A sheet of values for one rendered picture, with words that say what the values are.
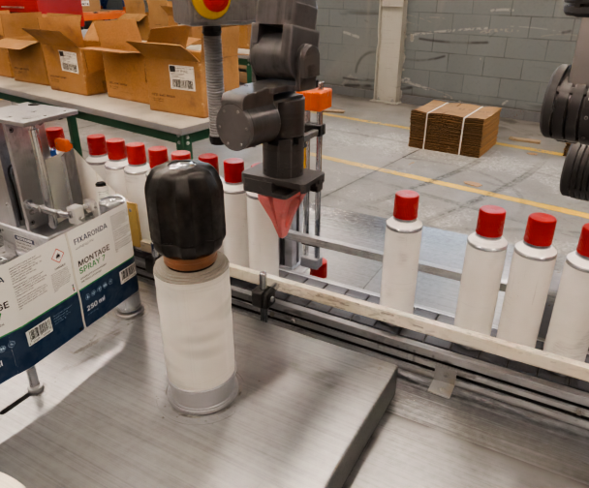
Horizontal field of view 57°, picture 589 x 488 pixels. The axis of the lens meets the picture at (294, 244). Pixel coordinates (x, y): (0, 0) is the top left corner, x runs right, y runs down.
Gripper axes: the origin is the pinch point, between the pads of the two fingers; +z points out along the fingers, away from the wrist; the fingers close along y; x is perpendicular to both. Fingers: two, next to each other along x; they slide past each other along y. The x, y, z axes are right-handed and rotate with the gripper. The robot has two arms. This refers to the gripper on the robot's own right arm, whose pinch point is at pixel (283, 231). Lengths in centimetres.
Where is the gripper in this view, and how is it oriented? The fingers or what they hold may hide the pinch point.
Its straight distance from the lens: 80.1
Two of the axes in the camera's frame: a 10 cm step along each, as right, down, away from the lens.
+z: -0.1, 9.0, 4.3
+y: 8.7, 2.3, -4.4
